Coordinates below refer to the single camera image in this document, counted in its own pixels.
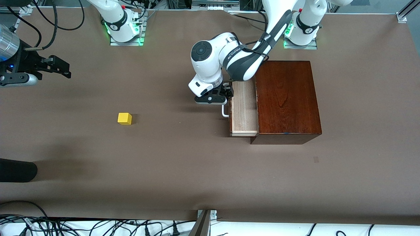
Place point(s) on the dark brown wooden box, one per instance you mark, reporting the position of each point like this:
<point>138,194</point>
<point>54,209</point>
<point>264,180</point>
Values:
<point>288,105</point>

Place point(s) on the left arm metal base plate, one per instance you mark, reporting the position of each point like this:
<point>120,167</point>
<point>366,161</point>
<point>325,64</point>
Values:
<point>305,47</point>

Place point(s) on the aluminium frame structure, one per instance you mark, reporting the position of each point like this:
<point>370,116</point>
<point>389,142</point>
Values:
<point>213,4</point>

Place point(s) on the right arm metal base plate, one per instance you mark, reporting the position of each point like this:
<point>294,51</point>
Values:
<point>126,43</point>

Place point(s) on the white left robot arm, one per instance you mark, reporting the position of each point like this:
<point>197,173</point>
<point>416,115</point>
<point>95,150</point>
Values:
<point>210,62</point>

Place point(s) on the yellow wooden block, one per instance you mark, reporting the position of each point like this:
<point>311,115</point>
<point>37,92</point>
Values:
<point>124,118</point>

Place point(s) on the black cylinder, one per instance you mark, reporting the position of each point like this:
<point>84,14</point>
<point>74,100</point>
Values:
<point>16,170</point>

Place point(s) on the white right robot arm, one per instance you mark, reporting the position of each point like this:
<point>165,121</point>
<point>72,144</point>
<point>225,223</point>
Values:
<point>115,19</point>

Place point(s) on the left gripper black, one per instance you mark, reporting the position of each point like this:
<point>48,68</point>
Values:
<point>225,89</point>

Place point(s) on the brown paper table cover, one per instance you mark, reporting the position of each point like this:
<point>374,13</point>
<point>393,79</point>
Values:
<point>180,164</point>

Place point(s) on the aluminium frame post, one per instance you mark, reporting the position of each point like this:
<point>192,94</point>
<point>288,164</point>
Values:
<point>202,224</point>

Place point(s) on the aluminium table edge rail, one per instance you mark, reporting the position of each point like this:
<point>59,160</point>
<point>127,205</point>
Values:
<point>407,11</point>
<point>26,10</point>

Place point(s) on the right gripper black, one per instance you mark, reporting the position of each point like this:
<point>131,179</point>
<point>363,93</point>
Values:
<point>29,61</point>

